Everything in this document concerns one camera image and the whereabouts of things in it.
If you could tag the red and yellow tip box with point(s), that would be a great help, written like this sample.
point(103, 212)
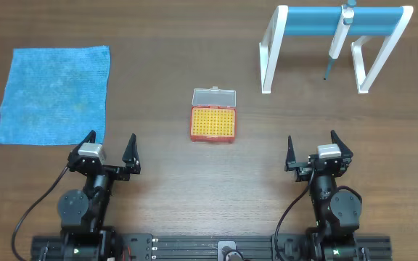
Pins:
point(212, 123)

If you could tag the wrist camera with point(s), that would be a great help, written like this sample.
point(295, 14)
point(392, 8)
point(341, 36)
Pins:
point(92, 151)
point(328, 151)

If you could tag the blue cloth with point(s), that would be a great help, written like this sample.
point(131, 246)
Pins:
point(49, 94)

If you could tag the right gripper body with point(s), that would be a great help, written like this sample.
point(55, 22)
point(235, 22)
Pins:
point(325, 167)

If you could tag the mounting rail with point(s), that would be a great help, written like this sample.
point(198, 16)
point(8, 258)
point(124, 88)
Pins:
point(194, 248)

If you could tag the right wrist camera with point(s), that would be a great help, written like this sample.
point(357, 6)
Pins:
point(328, 151)

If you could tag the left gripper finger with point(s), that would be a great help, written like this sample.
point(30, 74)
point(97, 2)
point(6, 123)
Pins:
point(132, 152)
point(88, 137)

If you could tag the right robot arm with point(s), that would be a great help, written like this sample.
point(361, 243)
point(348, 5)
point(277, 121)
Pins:
point(339, 210)

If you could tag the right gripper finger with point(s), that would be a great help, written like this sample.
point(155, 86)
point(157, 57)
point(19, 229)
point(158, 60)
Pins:
point(290, 156)
point(344, 148)

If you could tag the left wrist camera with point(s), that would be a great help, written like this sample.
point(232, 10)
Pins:
point(92, 151)

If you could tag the white and blue stand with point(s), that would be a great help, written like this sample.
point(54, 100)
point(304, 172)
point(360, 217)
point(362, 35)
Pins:
point(310, 21)

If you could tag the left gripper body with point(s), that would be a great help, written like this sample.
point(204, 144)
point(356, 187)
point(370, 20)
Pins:
point(120, 171)

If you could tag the white pipette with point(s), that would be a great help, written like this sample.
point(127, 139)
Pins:
point(339, 40)

